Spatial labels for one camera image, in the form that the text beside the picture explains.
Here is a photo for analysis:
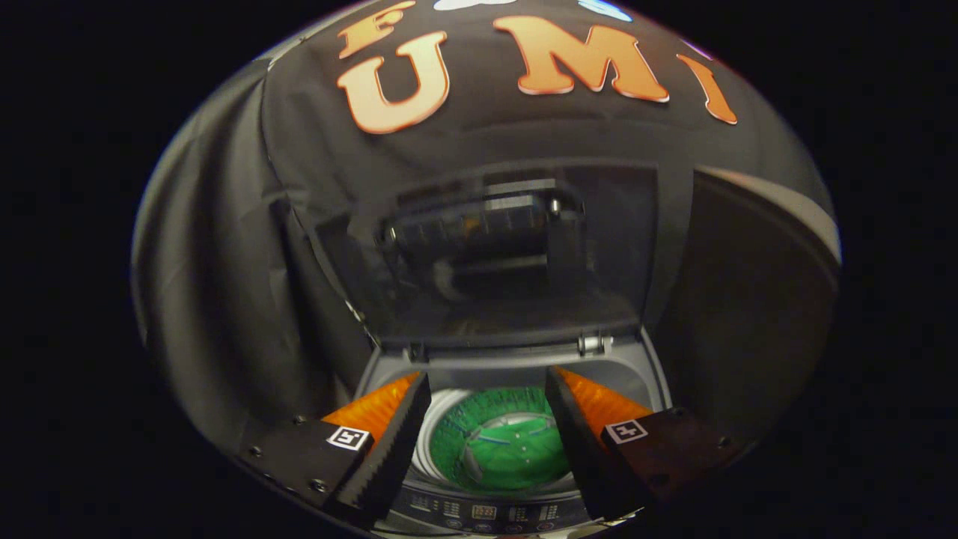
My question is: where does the grey washing machine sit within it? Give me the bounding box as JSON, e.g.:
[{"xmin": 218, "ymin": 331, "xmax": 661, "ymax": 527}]
[{"xmin": 352, "ymin": 329, "xmax": 674, "ymax": 537}]

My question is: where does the green polo shirt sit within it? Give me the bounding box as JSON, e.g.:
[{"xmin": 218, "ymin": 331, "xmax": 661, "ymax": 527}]
[{"xmin": 430, "ymin": 386, "xmax": 573, "ymax": 493}]

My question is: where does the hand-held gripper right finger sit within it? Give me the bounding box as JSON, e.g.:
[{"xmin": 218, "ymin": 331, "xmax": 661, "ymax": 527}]
[{"xmin": 544, "ymin": 366, "xmax": 754, "ymax": 522}]

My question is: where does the grey cabinet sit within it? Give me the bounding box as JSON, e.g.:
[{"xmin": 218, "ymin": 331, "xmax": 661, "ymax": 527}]
[{"xmin": 690, "ymin": 165, "xmax": 843, "ymax": 450}]

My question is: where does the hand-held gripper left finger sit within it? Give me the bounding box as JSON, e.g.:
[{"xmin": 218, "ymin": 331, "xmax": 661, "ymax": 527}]
[{"xmin": 238, "ymin": 371, "xmax": 433, "ymax": 525}]

